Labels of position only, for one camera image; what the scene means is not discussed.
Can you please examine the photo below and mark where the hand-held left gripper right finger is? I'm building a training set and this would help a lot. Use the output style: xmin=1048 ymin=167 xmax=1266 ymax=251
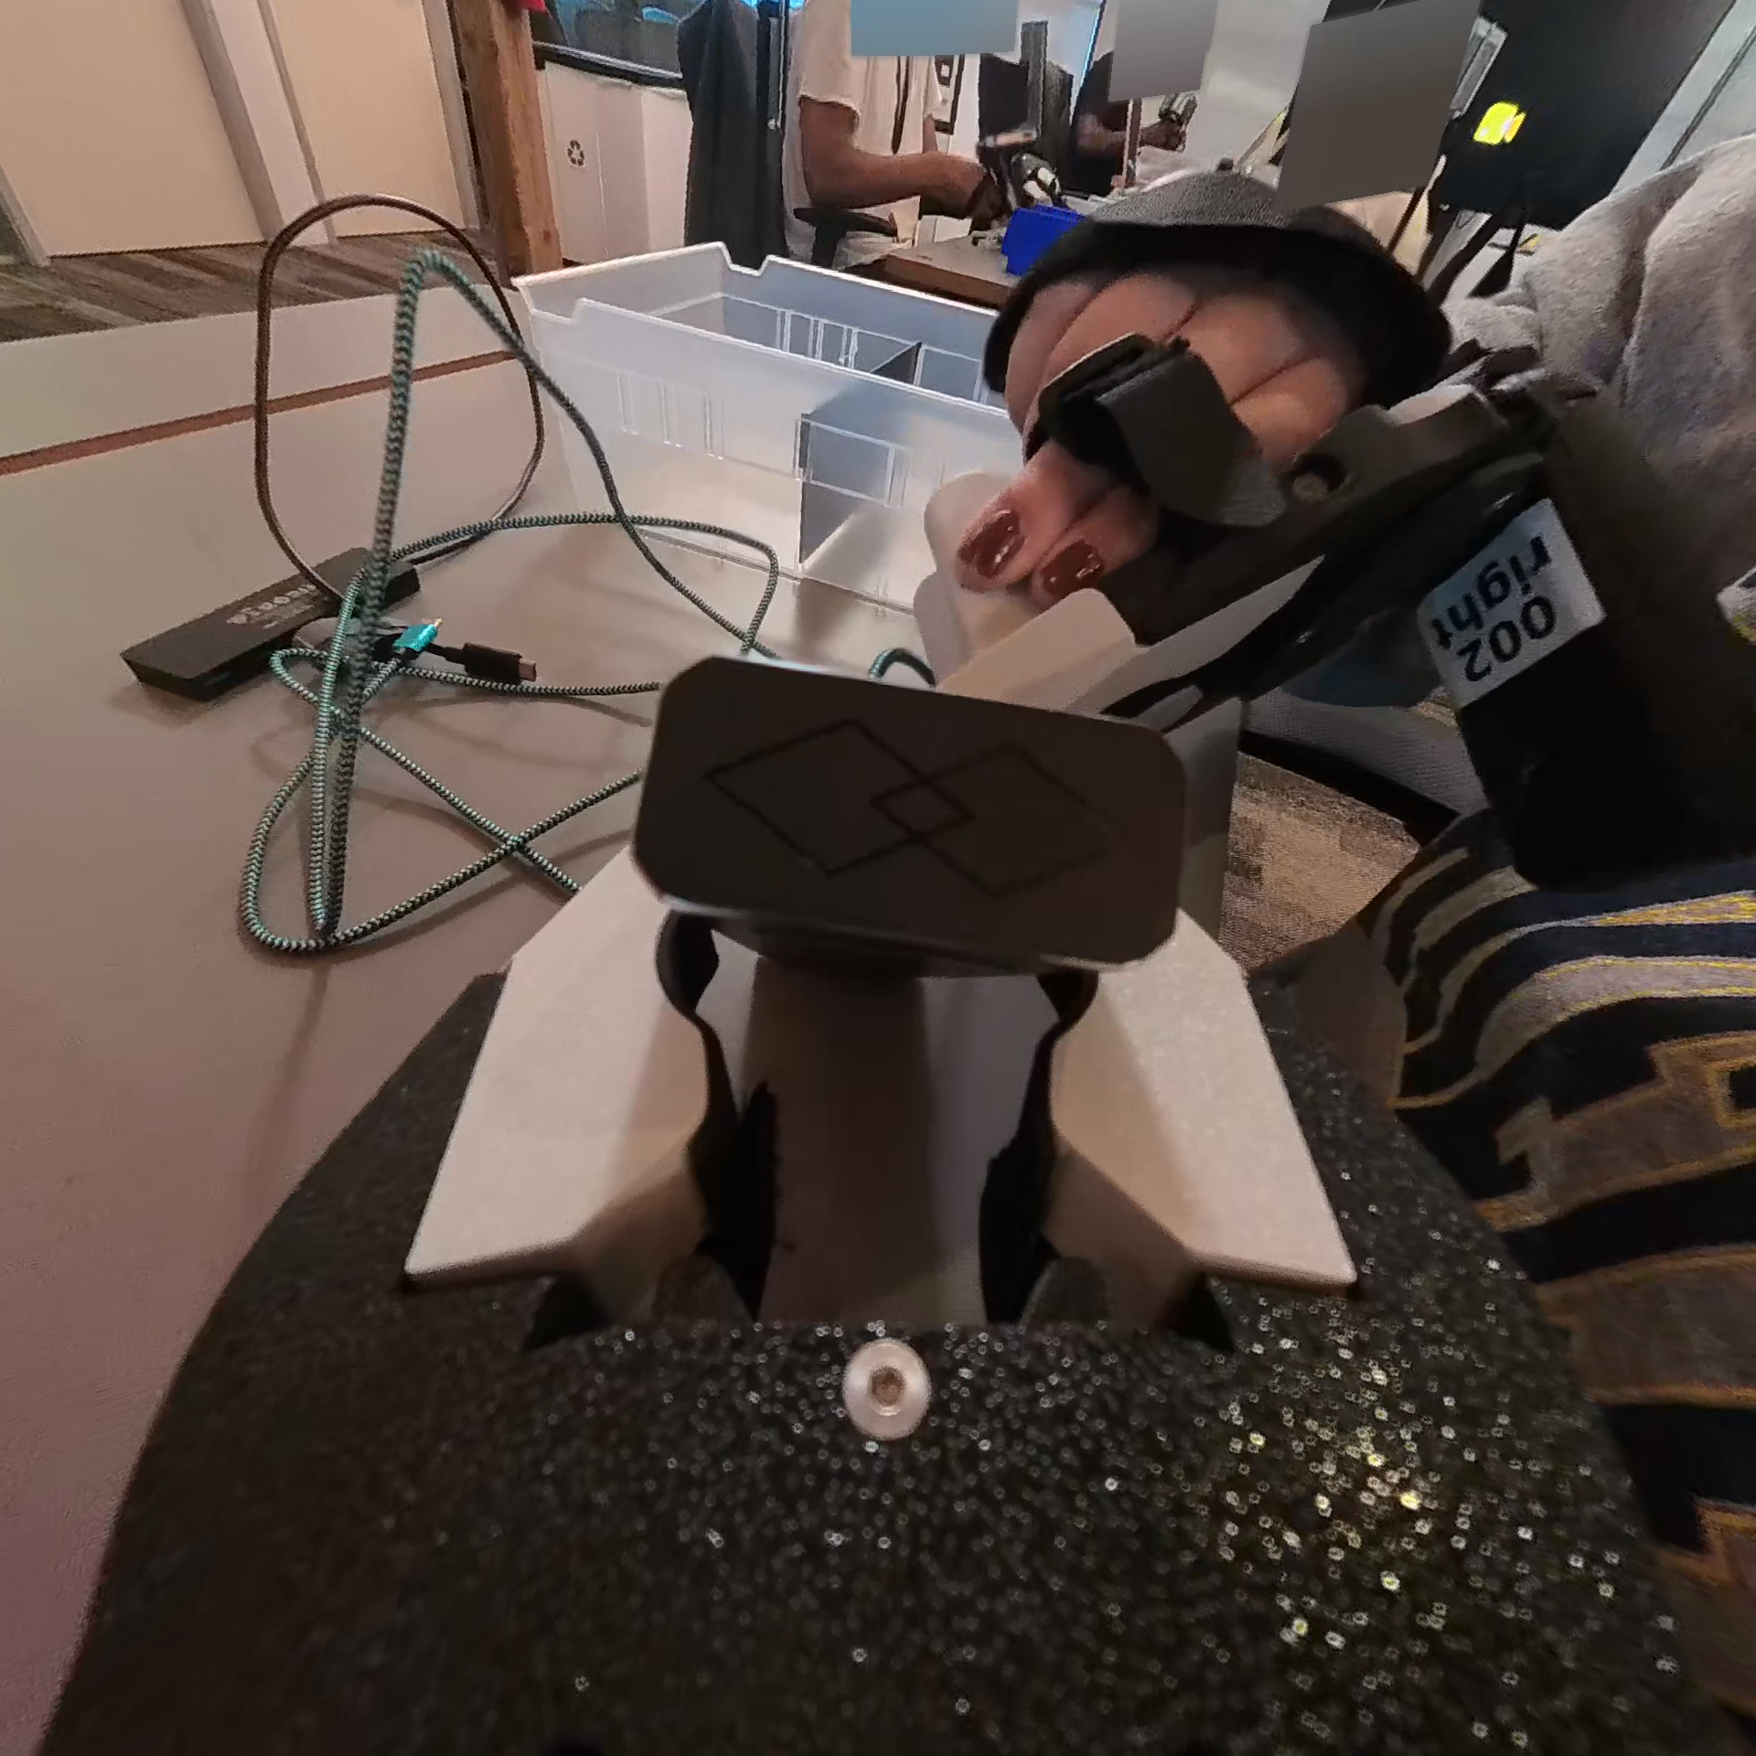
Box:
xmin=986 ymin=905 xmax=1363 ymax=1312

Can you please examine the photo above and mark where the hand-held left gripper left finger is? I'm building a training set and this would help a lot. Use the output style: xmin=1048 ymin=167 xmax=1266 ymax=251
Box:
xmin=403 ymin=843 xmax=769 ymax=1312

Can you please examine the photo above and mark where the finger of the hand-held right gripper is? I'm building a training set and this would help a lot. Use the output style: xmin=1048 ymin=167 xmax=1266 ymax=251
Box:
xmin=912 ymin=584 xmax=1147 ymax=717
xmin=1098 ymin=670 xmax=1249 ymax=962

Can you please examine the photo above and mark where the black charger with diamond print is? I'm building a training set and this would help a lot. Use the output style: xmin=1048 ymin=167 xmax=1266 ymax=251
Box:
xmin=635 ymin=657 xmax=1189 ymax=979

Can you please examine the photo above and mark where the black usb hub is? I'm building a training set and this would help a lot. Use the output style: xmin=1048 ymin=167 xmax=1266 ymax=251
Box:
xmin=121 ymin=546 xmax=422 ymax=703

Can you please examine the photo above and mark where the teal braided usb cable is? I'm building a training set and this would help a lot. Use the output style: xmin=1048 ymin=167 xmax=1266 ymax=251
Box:
xmin=241 ymin=251 xmax=940 ymax=956

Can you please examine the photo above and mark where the person's right forearm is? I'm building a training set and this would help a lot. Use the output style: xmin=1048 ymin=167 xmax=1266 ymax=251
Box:
xmin=1426 ymin=139 xmax=1756 ymax=606

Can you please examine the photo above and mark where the person's right hand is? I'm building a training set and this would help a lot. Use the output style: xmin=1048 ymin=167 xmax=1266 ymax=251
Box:
xmin=958 ymin=171 xmax=1454 ymax=601

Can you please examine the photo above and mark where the person's patterned clothing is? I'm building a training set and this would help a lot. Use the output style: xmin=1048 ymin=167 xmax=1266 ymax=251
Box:
xmin=1372 ymin=810 xmax=1756 ymax=1756

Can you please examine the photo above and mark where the clear plastic bin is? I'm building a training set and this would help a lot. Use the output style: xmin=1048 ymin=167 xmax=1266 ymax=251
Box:
xmin=514 ymin=242 xmax=1024 ymax=616

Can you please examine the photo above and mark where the blue bin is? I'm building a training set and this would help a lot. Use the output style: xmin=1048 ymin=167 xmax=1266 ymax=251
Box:
xmin=1002 ymin=205 xmax=1100 ymax=272

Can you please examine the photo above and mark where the black monitor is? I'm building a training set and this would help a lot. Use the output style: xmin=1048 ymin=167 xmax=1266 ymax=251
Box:
xmin=1438 ymin=0 xmax=1739 ymax=239

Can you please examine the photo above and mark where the dark hanging jacket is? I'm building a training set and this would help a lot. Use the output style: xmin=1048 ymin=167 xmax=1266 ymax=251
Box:
xmin=677 ymin=0 xmax=792 ymax=272

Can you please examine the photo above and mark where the dark hub cable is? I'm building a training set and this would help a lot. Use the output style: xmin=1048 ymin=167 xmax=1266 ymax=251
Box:
xmin=254 ymin=193 xmax=546 ymax=688

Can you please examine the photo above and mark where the wooden post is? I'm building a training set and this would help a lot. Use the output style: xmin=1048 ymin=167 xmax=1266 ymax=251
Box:
xmin=450 ymin=0 xmax=567 ymax=276

